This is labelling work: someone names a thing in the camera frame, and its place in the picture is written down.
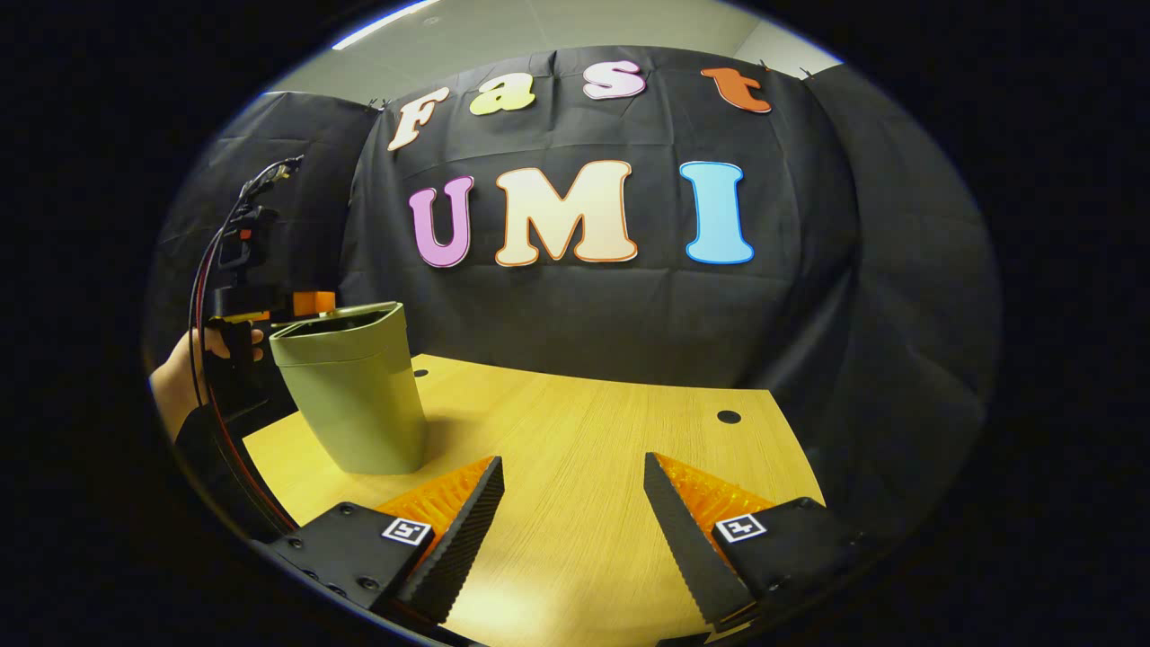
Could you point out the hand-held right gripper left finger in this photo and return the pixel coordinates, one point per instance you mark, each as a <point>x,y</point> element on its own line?
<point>463,539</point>

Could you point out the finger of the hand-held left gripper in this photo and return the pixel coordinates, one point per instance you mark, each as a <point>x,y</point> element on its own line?
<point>314,303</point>

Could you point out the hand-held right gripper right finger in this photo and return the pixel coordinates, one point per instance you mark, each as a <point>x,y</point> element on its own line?
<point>692,544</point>

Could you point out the green desktop garbage bin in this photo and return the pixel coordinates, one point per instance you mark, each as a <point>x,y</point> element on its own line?
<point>359,404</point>

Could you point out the wooden desktop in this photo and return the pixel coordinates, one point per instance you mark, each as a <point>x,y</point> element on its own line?
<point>584,467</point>

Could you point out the black backdrop cloth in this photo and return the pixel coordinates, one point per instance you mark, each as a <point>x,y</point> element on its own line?
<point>584,314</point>

